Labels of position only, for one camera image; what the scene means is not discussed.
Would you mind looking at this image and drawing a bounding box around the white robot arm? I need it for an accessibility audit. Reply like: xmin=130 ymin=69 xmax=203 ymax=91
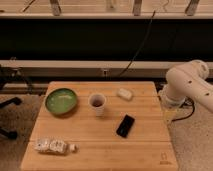
xmin=159 ymin=60 xmax=213 ymax=125

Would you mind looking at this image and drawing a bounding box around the black smartphone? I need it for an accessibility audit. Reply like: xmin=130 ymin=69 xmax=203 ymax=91
xmin=116 ymin=115 xmax=135 ymax=138

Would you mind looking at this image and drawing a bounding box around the white paper cup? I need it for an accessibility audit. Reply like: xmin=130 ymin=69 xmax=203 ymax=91
xmin=88 ymin=93 xmax=106 ymax=117

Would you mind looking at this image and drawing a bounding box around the green bowl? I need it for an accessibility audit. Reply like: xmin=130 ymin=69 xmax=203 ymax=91
xmin=45 ymin=88 xmax=78 ymax=116

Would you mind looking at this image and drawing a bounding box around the crushed plastic water bottle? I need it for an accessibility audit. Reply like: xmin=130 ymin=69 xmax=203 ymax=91
xmin=34 ymin=138 xmax=77 ymax=155

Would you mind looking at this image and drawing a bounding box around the black office chair base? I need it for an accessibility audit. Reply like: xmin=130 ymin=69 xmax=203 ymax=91
xmin=0 ymin=64 xmax=34 ymax=140

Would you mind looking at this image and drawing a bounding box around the black floor cable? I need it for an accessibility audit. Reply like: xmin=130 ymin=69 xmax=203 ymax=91
xmin=173 ymin=99 xmax=196 ymax=122

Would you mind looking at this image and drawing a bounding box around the black hanging cable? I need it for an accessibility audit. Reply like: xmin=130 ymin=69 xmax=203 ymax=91
xmin=118 ymin=9 xmax=157 ymax=78

